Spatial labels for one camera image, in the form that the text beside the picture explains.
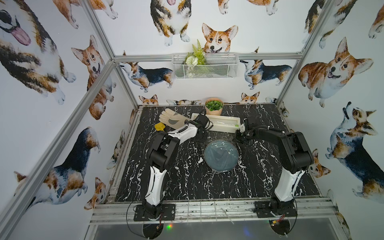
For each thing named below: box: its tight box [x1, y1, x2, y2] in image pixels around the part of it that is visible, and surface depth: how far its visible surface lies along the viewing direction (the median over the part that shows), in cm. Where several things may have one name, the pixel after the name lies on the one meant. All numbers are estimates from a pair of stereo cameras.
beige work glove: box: [158, 108, 191, 130], surface depth 116 cm
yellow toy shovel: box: [154, 122, 166, 131], surface depth 108 cm
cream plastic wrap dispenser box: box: [191, 113, 241, 133], surface depth 105 cm
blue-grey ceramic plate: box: [204, 140, 240, 172], surface depth 92 cm
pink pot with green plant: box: [204, 97, 224, 116], surface depth 105 cm
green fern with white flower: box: [184, 39, 210, 78], surface depth 86 cm
